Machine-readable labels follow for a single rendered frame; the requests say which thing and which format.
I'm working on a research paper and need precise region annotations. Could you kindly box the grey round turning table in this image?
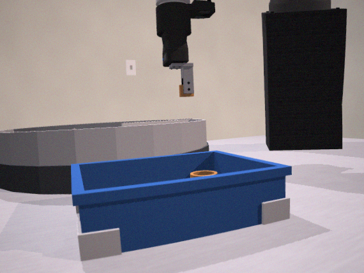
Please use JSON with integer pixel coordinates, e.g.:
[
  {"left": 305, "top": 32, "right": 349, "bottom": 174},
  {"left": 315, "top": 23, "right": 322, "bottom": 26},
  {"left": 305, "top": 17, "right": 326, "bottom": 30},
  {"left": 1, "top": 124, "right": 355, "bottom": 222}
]
[{"left": 0, "top": 119, "right": 209, "bottom": 195}]

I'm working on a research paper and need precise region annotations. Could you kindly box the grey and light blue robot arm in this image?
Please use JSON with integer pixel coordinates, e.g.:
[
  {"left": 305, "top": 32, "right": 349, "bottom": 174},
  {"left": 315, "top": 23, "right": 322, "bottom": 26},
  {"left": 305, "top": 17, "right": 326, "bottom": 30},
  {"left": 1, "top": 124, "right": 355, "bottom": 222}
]
[{"left": 269, "top": 0, "right": 331, "bottom": 13}]

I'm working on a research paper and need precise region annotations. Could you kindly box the blue open crate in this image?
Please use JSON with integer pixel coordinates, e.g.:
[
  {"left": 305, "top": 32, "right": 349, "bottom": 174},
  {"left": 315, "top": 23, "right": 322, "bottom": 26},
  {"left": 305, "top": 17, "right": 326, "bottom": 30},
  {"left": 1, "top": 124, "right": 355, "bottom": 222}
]
[{"left": 71, "top": 151, "right": 292, "bottom": 261}]

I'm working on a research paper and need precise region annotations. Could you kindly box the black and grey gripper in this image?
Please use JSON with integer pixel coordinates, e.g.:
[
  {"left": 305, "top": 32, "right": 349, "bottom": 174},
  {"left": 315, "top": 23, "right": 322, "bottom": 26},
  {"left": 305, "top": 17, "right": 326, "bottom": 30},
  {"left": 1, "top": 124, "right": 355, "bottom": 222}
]
[{"left": 156, "top": 0, "right": 215, "bottom": 94}]

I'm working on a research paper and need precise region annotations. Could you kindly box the bronze bushing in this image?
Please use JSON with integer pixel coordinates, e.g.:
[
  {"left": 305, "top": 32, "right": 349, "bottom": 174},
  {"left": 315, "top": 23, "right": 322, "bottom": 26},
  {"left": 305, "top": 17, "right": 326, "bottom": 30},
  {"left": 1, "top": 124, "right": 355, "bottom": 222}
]
[
  {"left": 179, "top": 85, "right": 194, "bottom": 97},
  {"left": 190, "top": 170, "right": 218, "bottom": 178}
]

